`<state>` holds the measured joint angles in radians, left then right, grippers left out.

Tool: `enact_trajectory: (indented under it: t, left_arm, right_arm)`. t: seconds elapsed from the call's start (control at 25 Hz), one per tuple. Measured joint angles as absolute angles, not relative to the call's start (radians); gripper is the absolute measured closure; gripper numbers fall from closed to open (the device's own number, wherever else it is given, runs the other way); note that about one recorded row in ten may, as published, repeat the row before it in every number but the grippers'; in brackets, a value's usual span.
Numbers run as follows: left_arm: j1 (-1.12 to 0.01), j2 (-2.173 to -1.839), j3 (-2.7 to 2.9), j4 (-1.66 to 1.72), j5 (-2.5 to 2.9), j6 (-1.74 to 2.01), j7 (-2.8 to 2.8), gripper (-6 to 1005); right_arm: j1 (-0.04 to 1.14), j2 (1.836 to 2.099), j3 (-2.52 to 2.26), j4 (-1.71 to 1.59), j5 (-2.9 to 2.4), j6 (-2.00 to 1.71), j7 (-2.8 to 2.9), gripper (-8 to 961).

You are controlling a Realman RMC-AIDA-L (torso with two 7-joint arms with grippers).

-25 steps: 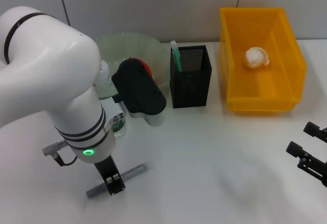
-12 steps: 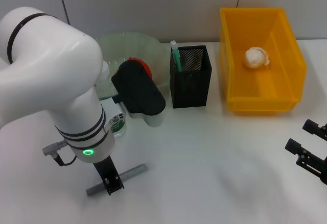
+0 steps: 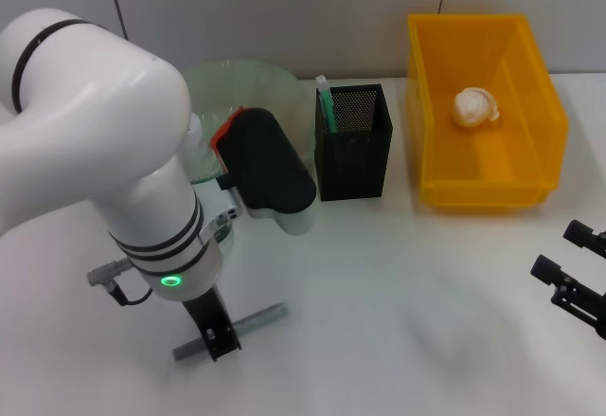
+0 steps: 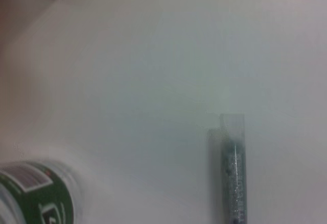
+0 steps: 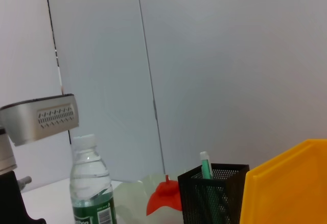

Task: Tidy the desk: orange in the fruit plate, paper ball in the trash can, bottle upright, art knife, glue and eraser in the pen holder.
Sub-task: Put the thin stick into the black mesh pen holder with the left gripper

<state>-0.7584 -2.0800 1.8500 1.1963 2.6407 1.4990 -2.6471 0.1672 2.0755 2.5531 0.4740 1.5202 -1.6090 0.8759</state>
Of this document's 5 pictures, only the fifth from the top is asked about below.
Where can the green utility knife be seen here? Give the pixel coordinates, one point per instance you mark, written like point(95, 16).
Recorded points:
point(205, 165)

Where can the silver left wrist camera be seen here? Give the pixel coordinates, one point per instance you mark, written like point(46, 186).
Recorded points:
point(38, 119)

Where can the red-orange pumpkin toy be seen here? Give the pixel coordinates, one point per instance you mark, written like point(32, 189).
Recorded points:
point(166, 196)

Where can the clear green-label water bottle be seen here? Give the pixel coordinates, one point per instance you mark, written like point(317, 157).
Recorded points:
point(92, 183)

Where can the black mesh pen holder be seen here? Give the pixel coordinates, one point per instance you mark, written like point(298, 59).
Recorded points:
point(204, 201)

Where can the green glass fruit plate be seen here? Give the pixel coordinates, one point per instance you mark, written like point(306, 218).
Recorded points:
point(130, 198)

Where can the yellow plastic bin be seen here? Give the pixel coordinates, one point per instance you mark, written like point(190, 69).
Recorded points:
point(286, 183)

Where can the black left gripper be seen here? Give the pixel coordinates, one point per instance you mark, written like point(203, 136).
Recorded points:
point(12, 203)

